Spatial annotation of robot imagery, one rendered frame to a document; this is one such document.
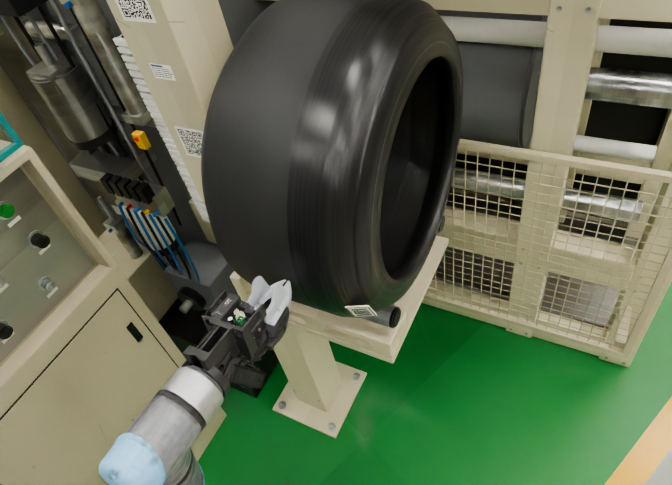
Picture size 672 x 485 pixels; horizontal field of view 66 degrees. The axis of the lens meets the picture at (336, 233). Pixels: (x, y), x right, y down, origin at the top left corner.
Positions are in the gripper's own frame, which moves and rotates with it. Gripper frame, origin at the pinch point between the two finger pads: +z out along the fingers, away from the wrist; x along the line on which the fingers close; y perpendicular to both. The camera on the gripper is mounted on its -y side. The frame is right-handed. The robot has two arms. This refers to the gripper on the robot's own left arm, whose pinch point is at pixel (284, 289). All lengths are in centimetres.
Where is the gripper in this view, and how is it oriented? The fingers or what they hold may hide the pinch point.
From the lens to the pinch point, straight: 84.2
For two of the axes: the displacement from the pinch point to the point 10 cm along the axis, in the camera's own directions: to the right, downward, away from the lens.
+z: 4.6, -6.2, 6.4
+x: -8.8, -2.2, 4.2
